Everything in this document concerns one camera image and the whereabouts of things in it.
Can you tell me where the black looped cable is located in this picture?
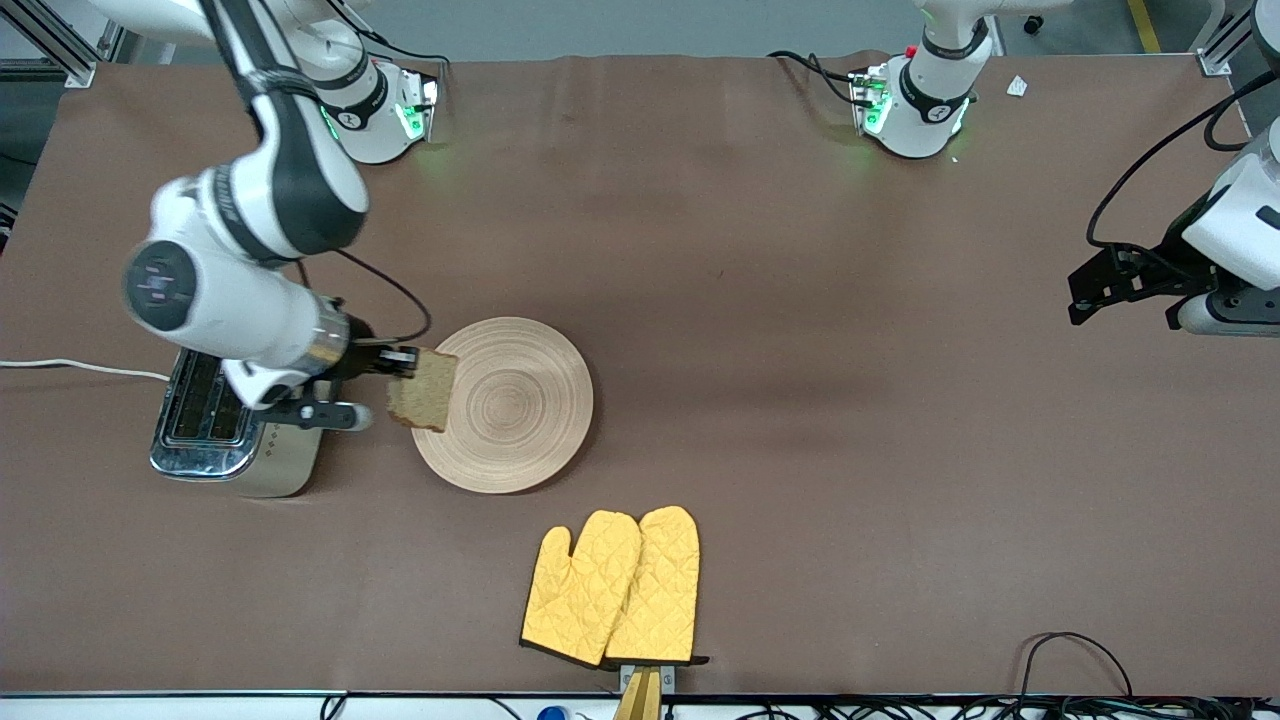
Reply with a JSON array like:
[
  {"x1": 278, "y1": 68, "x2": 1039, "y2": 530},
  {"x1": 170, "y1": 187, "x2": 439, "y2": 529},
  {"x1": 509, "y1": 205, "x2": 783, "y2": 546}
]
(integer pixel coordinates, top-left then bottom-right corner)
[{"x1": 1018, "y1": 631, "x2": 1136, "y2": 701}]

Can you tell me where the black arm base cable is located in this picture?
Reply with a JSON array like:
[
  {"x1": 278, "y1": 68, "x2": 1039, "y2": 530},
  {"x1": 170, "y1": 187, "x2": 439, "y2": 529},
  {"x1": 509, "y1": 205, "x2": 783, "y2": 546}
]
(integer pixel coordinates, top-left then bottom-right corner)
[
  {"x1": 768, "y1": 49, "x2": 863, "y2": 107},
  {"x1": 345, "y1": 25, "x2": 453, "y2": 69}
]

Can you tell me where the tangle of black cables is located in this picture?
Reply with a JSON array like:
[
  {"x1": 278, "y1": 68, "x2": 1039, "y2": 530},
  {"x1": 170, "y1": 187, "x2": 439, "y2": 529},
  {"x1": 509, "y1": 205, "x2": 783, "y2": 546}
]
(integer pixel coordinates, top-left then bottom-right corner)
[{"x1": 740, "y1": 696, "x2": 1280, "y2": 720}]

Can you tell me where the black left arm base cable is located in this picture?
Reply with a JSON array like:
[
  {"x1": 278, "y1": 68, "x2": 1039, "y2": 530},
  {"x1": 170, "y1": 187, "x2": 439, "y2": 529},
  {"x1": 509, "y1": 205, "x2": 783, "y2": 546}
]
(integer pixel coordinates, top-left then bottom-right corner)
[{"x1": 768, "y1": 49, "x2": 863, "y2": 107}]

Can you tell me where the round wooden plate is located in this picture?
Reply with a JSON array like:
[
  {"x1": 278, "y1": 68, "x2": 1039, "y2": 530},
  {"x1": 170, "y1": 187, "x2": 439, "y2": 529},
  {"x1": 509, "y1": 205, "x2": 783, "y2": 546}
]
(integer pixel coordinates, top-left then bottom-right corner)
[{"x1": 410, "y1": 317, "x2": 595, "y2": 495}]

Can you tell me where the black right arm base cable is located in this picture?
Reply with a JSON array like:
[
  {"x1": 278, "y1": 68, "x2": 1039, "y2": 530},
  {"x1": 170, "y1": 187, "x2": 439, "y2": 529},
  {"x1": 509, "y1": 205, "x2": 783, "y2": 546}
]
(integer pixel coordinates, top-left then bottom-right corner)
[{"x1": 345, "y1": 25, "x2": 453, "y2": 69}]

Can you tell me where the brown toast slice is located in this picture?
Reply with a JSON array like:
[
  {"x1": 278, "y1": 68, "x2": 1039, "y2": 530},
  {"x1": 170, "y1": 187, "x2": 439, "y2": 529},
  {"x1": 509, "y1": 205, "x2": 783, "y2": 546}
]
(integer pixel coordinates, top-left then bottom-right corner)
[{"x1": 387, "y1": 347, "x2": 459, "y2": 433}]

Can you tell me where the beige chrome toaster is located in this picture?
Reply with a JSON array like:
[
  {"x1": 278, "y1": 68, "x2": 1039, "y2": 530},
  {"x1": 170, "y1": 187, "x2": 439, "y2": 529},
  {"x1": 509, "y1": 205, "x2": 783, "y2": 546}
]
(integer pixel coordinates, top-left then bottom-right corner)
[{"x1": 150, "y1": 345, "x2": 327, "y2": 499}]

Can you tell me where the white toaster power cord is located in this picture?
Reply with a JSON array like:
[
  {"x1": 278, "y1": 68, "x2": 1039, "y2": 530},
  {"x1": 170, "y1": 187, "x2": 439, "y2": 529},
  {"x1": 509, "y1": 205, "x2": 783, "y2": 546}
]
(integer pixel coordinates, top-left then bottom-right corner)
[{"x1": 0, "y1": 358, "x2": 171, "y2": 383}]

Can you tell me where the yellow quilted oven mitt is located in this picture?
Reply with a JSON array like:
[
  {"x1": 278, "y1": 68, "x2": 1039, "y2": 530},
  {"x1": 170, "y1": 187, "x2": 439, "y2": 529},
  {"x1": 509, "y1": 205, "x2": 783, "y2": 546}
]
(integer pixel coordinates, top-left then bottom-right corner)
[
  {"x1": 603, "y1": 505, "x2": 711, "y2": 668},
  {"x1": 520, "y1": 510, "x2": 643, "y2": 669}
]

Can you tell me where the silver aluminium frame profile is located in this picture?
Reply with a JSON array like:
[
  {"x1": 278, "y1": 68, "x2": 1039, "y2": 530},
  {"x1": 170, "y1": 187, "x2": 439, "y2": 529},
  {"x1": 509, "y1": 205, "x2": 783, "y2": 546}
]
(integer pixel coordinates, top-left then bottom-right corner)
[
  {"x1": 1196, "y1": 0, "x2": 1263, "y2": 79},
  {"x1": 0, "y1": 0, "x2": 127, "y2": 91}
]

